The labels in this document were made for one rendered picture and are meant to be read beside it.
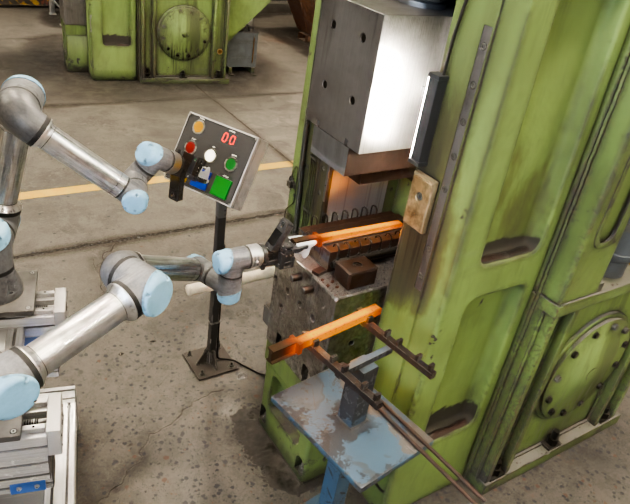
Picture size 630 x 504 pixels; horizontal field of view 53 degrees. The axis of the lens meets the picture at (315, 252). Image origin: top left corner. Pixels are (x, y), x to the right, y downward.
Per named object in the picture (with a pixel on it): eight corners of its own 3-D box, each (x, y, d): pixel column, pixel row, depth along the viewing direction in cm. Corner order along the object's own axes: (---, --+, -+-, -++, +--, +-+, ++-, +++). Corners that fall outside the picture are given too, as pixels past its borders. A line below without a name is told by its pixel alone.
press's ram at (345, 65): (375, 166, 181) (404, 22, 160) (305, 118, 207) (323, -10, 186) (478, 152, 202) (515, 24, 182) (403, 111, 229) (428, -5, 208)
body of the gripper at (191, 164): (208, 161, 216) (188, 153, 205) (199, 184, 217) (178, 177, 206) (191, 154, 219) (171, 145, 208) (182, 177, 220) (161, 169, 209)
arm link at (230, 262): (209, 268, 200) (211, 245, 196) (240, 262, 206) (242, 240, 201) (220, 281, 194) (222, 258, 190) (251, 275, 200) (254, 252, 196)
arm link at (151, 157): (127, 153, 195) (145, 134, 193) (150, 161, 205) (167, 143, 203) (140, 171, 193) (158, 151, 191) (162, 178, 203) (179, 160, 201)
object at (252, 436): (263, 514, 234) (264, 512, 234) (200, 410, 274) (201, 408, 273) (349, 476, 255) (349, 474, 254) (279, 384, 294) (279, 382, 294)
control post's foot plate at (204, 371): (198, 383, 288) (199, 368, 283) (180, 353, 303) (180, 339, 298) (240, 370, 299) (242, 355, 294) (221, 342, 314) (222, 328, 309)
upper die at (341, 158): (343, 176, 195) (348, 148, 190) (310, 151, 208) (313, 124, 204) (443, 162, 216) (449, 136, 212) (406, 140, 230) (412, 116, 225)
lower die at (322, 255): (326, 272, 213) (330, 250, 209) (296, 243, 227) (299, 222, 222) (419, 250, 235) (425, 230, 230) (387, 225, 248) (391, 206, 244)
